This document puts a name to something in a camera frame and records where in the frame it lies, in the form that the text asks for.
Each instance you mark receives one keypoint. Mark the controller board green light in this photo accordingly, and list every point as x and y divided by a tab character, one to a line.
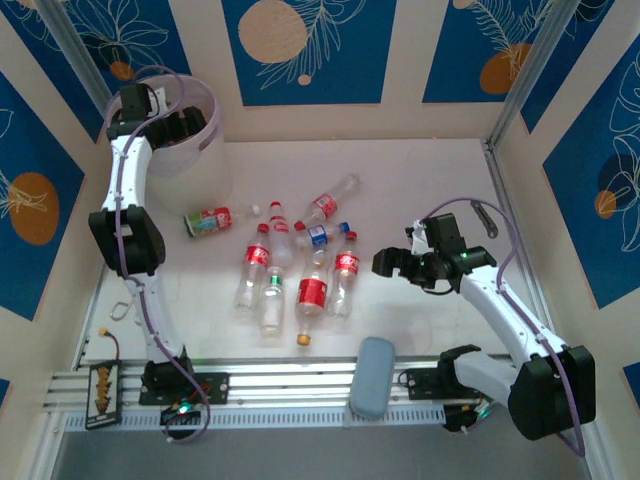
457	422
180	412

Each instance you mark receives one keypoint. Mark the orange-capped red-label clear bottle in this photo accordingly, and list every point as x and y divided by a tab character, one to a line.
311	292

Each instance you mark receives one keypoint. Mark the black board yellow connectors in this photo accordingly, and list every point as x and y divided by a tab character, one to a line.
95	420

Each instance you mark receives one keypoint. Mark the grey metal bar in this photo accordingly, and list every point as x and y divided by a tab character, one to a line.
487	225

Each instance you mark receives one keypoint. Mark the red-capped red-label clear bottle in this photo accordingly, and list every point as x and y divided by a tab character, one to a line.
257	255
346	263
325	204

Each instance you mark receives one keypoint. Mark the clear bottle red green label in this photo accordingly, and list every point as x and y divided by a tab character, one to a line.
220	220

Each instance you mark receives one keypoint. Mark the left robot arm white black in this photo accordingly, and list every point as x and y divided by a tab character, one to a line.
125	240

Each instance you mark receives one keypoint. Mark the frosted white bottle red cap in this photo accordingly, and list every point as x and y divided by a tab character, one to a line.
282	250

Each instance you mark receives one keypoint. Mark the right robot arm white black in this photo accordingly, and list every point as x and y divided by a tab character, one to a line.
550	390

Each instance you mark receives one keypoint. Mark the light blue oval case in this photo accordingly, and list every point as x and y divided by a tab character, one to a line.
372	380

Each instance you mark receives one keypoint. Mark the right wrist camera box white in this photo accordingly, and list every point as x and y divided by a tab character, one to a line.
417	240

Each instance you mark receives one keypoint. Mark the aluminium table side rail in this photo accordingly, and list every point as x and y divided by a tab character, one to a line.
500	180
92	320

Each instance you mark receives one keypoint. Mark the aluminium corner post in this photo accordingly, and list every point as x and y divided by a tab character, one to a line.
75	45
530	75

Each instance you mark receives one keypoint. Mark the clear bottle green white label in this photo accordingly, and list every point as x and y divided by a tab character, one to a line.
272	310

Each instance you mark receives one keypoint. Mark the clear bottle blue label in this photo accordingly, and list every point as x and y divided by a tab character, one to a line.
320	235

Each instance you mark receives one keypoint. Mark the white plastic bin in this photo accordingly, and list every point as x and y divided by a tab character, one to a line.
200	185

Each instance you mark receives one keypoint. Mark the aluminium extrusion rail base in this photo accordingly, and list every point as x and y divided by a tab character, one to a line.
300	380

